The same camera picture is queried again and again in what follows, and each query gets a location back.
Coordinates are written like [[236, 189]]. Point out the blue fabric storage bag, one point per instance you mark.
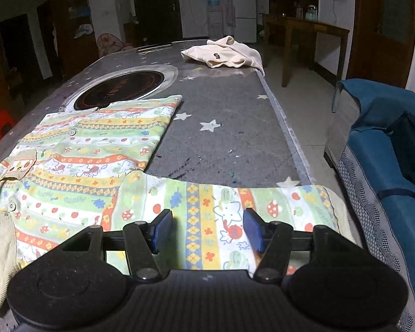
[[371, 145]]

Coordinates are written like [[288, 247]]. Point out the dark wooden door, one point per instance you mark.
[[159, 20]]

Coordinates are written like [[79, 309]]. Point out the water dispenser with blue bottle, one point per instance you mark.
[[215, 20]]

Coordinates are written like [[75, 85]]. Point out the round black induction cooktop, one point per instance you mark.
[[134, 83]]

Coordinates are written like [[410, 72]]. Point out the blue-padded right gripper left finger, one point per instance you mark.
[[143, 241]]

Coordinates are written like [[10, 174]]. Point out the dark wooden side table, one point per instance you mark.
[[300, 30]]

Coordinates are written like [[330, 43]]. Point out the pink floral cushion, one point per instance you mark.
[[108, 44]]

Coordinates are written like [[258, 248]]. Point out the cream garment with number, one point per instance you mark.
[[225, 52]]

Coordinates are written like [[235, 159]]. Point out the colourful patterned children's shirt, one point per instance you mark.
[[77, 169]]

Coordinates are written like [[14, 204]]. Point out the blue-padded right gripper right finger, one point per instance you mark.
[[272, 241]]

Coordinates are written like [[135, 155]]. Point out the grey star-patterned table mat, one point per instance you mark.
[[228, 129]]

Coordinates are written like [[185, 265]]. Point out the white refrigerator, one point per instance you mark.
[[245, 15]]

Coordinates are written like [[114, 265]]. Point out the brown wooden door right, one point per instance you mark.
[[383, 41]]

